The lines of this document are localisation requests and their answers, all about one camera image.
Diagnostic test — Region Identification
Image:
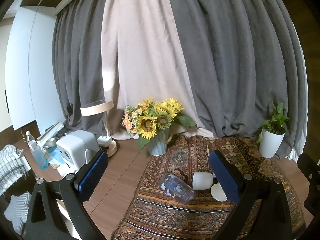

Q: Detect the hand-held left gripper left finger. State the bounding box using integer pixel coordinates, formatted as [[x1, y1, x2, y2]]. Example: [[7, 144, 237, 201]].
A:
[[26, 150, 109, 240]]

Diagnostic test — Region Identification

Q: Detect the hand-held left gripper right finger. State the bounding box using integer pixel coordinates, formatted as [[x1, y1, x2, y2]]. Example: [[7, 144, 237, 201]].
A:
[[209, 150, 293, 240]]

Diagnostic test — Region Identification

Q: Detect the clear glass cup blue print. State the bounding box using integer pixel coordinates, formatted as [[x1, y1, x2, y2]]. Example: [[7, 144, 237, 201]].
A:
[[160, 172, 195, 205]]

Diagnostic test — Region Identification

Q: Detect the white box appliance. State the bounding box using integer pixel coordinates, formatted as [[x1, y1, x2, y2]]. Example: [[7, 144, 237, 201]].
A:
[[56, 130, 99, 176]]

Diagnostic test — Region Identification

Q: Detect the patterned table cloth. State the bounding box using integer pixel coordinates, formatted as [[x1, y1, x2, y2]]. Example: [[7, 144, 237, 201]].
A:
[[111, 133, 306, 240]]

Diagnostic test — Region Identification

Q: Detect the white plant pot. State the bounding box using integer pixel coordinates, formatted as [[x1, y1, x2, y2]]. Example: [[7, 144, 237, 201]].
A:
[[259, 129, 286, 158]]

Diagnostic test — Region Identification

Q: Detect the clear blue bottle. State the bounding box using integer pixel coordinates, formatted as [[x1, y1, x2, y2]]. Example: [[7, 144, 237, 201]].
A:
[[25, 131, 49, 170]]

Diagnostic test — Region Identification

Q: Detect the white desk lamp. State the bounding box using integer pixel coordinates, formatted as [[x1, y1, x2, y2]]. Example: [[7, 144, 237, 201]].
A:
[[80, 99, 118, 155]]

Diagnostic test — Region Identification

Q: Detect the stack of books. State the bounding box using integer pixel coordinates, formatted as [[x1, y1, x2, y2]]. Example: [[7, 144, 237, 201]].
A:
[[37, 121, 66, 147]]

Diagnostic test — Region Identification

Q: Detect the green potted plant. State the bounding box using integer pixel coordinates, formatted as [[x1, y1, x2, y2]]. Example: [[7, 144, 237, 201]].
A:
[[256, 102, 295, 144]]

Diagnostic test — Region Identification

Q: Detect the light blue ribbed vase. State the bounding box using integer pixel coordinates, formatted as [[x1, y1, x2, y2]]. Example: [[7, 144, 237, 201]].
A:
[[147, 128, 173, 156]]

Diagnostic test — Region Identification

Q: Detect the striped cloth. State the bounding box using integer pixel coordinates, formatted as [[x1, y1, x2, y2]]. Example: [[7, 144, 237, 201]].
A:
[[3, 191, 32, 233]]

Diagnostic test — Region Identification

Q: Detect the checkered cloth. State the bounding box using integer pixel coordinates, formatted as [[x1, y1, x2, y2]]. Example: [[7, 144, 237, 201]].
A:
[[0, 144, 28, 195]]

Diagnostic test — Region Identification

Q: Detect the sunflower bouquet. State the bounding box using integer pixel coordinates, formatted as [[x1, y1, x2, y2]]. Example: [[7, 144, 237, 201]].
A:
[[121, 98, 197, 152]]

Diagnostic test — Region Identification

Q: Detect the grey curtain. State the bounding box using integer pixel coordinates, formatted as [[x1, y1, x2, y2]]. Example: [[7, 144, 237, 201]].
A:
[[52, 0, 308, 159]]

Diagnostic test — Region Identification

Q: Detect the white wardrobe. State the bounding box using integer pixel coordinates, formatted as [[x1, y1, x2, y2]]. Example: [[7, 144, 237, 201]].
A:
[[5, 6, 66, 135]]

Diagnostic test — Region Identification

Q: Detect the beige curtain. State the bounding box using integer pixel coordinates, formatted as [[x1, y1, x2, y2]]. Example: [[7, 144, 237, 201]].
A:
[[101, 0, 215, 141]]

